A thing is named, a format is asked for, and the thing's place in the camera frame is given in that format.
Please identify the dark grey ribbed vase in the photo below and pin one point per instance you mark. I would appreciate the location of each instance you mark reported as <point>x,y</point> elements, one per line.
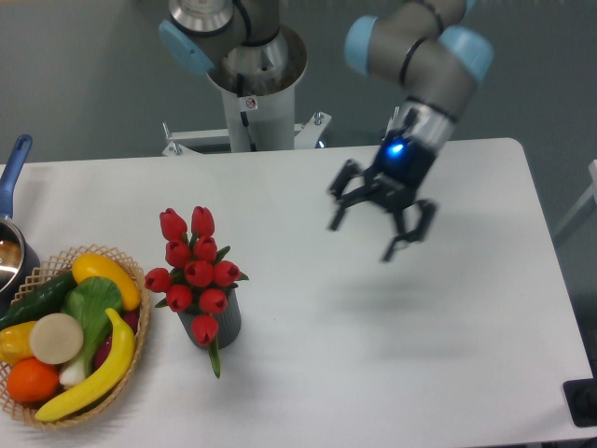
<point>213,320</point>

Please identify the purple red vegetable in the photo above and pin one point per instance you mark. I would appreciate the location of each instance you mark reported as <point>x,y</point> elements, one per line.
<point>131,318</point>

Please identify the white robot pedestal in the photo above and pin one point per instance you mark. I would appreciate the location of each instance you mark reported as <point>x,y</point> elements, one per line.
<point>257,86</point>

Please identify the blue handled saucepan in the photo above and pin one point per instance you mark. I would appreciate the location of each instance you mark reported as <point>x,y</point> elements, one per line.
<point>18,259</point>

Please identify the green cucumber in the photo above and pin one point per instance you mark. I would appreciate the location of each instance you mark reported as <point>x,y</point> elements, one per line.
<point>46,299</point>

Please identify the yellow squash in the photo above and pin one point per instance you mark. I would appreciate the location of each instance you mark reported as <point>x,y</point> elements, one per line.
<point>90,265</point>

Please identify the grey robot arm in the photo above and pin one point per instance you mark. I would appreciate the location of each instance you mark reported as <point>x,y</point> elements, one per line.
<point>422,47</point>

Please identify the beige round slice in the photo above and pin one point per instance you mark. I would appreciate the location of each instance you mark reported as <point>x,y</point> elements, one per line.
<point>56,338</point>

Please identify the yellow bell pepper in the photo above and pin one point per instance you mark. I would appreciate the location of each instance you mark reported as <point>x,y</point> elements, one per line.
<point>15,345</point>

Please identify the orange fruit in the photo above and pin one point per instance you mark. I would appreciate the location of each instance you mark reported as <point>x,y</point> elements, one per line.
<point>32,381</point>

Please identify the yellow banana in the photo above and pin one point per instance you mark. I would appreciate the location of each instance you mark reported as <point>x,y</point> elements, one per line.
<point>101,381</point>

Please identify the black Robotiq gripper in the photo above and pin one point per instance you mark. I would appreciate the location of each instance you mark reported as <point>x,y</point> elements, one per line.
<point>392,181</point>

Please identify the white frame at right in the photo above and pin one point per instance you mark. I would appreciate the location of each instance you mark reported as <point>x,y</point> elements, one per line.
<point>578,213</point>

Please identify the black device at table edge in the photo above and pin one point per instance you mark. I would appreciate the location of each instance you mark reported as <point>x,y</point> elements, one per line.
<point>581,400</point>

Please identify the green bok choy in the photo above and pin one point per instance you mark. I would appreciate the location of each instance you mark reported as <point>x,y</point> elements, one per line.
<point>87,304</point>

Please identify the red tulip bouquet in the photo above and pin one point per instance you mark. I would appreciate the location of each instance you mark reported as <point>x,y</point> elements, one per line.
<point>195,262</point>

